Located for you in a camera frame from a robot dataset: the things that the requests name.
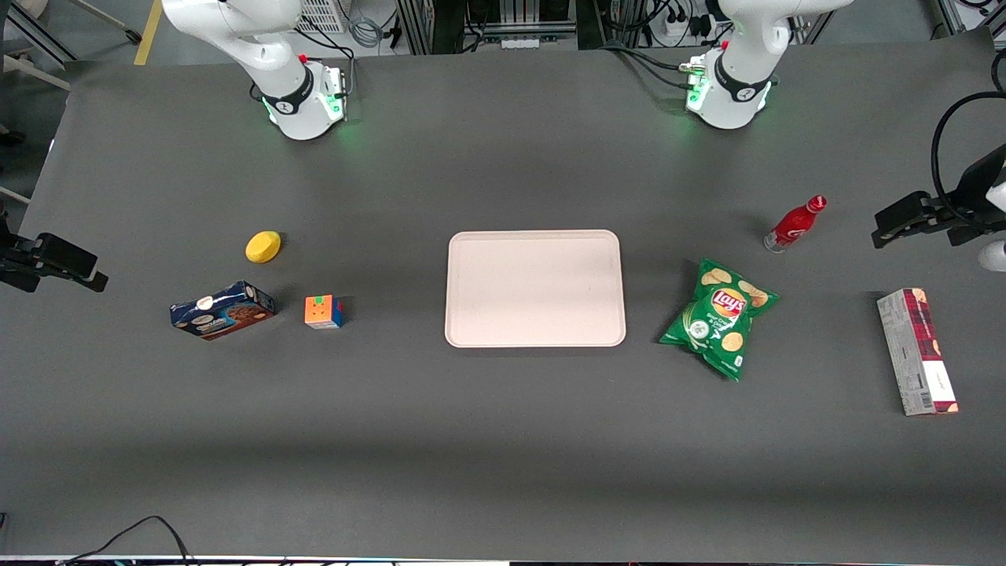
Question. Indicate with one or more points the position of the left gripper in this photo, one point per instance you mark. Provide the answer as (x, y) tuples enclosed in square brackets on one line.
[(971, 195)]

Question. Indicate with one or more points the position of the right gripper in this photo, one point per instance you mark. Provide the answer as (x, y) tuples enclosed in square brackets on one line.
[(14, 262)]

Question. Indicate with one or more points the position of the red cookie box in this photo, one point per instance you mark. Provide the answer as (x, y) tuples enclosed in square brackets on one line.
[(916, 354)]

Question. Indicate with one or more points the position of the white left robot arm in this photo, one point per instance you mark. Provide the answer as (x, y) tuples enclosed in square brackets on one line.
[(735, 102)]

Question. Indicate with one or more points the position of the blue cookie box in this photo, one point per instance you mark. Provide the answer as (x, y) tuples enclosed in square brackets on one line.
[(224, 312)]

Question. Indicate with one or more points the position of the beige plastic tray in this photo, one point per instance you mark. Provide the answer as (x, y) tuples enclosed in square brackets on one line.
[(534, 287)]

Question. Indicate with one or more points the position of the red drink bottle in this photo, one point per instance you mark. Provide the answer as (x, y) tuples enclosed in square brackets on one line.
[(794, 226)]

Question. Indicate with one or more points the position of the grey metal stand leg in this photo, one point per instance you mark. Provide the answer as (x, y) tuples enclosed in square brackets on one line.
[(110, 17), (39, 39)]

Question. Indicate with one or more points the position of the yellow round sponge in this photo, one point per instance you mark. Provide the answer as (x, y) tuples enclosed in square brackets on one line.
[(263, 247)]

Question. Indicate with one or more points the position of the green Lays chips bag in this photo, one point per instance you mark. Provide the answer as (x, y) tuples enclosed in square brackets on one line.
[(719, 322)]

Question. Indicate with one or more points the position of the colourful puzzle cube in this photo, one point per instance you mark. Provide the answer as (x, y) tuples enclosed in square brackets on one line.
[(322, 312)]

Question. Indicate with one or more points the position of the white power strip with plugs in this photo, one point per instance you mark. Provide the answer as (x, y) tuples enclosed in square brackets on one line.
[(674, 30)]

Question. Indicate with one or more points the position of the small white power strip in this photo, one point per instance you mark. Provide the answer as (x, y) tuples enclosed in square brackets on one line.
[(520, 43)]

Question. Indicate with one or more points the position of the black equipment rack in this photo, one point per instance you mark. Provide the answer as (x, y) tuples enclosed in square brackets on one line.
[(448, 23)]

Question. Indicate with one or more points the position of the aluminium frame profile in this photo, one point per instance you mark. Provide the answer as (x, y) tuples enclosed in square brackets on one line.
[(951, 16)]

